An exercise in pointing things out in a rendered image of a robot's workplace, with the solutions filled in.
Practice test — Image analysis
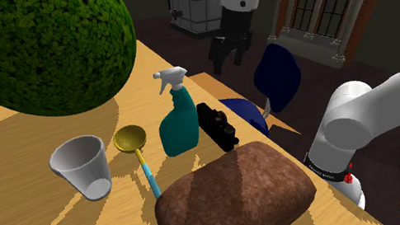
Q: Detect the dark blue chair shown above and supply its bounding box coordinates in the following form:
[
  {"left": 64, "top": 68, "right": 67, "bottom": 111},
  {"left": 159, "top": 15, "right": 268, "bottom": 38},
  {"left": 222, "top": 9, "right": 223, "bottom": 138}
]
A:
[{"left": 210, "top": 39, "right": 312, "bottom": 145}]

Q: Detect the brick framed window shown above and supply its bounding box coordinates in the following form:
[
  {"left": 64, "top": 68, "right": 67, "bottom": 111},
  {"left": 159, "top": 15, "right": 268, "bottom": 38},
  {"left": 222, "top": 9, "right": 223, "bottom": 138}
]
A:
[{"left": 261, "top": 0, "right": 400, "bottom": 79}]

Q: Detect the teal spray bottle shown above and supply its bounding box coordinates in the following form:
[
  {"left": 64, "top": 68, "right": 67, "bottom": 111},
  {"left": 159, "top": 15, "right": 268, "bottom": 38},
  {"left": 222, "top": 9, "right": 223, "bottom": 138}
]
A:
[{"left": 148, "top": 64, "right": 205, "bottom": 160}]

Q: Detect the gold ladle with blue handle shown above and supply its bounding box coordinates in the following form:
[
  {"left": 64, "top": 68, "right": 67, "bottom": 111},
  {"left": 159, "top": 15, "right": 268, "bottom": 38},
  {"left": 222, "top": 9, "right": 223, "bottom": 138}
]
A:
[{"left": 111, "top": 121, "right": 163, "bottom": 205}]

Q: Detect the brown bread loaf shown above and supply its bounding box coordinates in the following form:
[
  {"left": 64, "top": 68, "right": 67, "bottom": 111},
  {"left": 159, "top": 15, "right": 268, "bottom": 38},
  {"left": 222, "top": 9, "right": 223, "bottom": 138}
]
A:
[{"left": 145, "top": 132, "right": 323, "bottom": 225}]

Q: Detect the round green leafy bush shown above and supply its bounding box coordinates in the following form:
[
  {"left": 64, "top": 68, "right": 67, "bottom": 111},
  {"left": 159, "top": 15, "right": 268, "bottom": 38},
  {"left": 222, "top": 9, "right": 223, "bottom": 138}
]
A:
[{"left": 0, "top": 0, "right": 148, "bottom": 128}]

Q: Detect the black camera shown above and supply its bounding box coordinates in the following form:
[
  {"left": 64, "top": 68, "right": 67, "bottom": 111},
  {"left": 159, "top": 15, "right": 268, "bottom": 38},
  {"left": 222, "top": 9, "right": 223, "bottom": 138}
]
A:
[{"left": 195, "top": 97, "right": 242, "bottom": 157}]

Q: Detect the grey cup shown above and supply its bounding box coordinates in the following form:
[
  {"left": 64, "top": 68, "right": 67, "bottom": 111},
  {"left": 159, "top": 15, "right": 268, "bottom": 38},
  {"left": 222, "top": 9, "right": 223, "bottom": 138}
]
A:
[{"left": 45, "top": 132, "right": 115, "bottom": 209}]

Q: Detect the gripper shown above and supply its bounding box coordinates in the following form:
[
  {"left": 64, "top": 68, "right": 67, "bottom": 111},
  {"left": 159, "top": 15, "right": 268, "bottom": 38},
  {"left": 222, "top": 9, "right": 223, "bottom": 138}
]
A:
[{"left": 200, "top": 0, "right": 264, "bottom": 77}]

